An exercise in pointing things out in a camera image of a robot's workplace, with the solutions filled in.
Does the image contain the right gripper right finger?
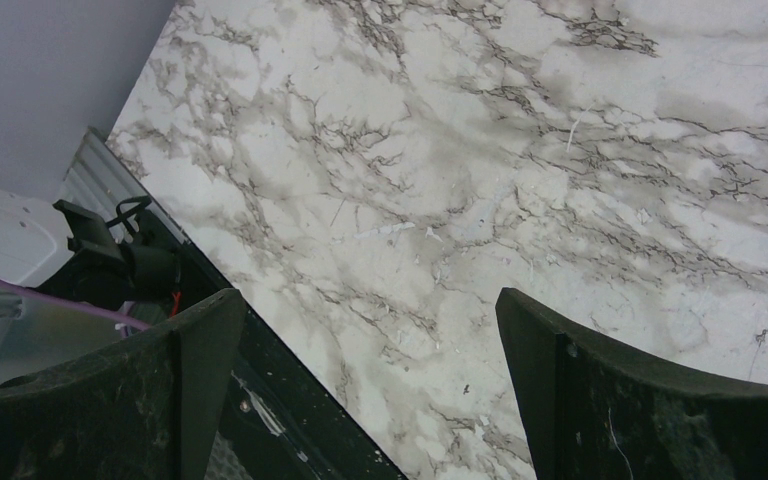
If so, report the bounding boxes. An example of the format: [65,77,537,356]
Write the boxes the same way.
[495,288,768,479]

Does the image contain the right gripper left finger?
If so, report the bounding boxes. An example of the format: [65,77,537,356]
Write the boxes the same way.
[0,289,246,479]

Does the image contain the black aluminium base frame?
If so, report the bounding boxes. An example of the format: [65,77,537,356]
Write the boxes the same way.
[0,127,408,480]

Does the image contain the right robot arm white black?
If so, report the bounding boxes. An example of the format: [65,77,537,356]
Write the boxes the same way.
[0,190,768,479]

